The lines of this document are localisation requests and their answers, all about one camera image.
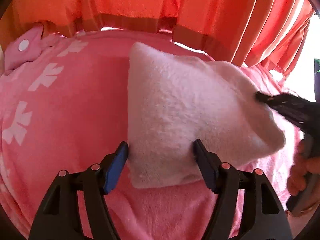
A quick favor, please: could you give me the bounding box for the beige sweater with black hearts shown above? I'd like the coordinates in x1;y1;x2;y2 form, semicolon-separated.
127;42;285;189

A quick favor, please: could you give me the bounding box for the person's right hand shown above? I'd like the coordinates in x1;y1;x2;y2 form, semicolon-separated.
286;139;320;214

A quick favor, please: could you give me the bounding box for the orange curtain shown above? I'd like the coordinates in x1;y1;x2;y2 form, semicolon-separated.
1;0;313;76

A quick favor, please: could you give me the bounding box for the pink fleece blanket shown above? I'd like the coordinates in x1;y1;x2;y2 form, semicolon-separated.
0;28;309;240

